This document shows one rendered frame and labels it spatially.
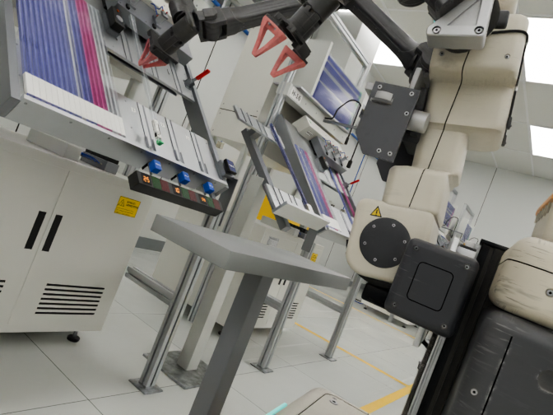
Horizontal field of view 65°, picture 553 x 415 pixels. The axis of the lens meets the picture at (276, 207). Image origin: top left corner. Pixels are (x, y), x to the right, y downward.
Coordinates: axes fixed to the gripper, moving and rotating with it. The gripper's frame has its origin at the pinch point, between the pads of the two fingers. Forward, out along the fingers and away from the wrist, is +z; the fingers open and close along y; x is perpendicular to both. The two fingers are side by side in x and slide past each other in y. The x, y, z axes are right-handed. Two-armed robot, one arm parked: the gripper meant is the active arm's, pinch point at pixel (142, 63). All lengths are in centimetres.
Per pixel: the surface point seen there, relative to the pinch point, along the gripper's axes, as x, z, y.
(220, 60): -183, 62, -185
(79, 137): 32.0, 6.9, 19.5
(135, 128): 22.9, 4.4, 3.2
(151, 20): -27.3, -0.1, -9.6
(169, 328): 66, 39, -34
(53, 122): 32.0, 5.6, 26.8
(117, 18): -15.6, 1.1, 5.8
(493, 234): -68, -73, -770
